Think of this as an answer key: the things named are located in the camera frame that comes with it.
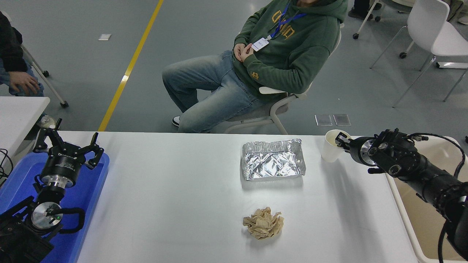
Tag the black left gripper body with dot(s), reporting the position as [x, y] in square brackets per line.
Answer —
[62, 164]

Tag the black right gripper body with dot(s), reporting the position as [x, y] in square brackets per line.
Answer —
[354, 148]

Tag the white paper cup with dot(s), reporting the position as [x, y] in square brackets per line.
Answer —
[331, 149]

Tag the silver foil tray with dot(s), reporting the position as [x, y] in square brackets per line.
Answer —
[272, 160]

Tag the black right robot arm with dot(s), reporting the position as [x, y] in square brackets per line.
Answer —
[431, 179]

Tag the person's hand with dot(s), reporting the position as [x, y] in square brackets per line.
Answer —
[22, 82]

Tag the person's left hand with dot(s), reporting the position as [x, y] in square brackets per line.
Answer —
[248, 54]

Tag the person's right hand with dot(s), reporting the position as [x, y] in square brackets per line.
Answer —
[239, 51]

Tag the clear square floor plate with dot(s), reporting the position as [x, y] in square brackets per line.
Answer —
[323, 120]
[342, 119]

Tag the blue plastic tray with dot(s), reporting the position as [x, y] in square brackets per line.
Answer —
[87, 204]

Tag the white side table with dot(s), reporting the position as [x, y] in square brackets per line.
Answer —
[18, 113]

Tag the grey white chair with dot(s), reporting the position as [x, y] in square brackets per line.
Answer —
[256, 113]

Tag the large pale bin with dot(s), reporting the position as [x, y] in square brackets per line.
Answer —
[416, 219]

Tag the person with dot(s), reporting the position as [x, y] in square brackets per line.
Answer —
[462, 20]
[360, 12]
[292, 54]
[9, 47]

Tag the chair with black casters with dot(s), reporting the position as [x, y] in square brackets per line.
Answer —
[355, 36]

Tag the white paper scrap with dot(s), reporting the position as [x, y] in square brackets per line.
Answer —
[104, 37]

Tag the crumpled tan paper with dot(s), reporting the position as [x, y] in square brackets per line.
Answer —
[263, 223]

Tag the white shell chair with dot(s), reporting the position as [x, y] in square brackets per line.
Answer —
[427, 22]

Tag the metal chair frame with casters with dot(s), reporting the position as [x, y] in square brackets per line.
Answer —
[64, 104]

